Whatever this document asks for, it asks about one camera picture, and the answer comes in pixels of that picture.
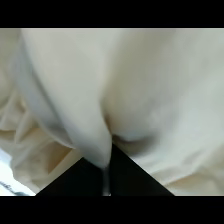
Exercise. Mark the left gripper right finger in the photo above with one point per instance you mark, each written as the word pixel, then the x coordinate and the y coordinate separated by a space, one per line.
pixel 133 180

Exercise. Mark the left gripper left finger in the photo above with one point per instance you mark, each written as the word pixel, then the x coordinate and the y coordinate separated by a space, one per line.
pixel 80 181

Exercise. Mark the cream shirt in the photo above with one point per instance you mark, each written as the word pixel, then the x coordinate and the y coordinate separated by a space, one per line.
pixel 140 86

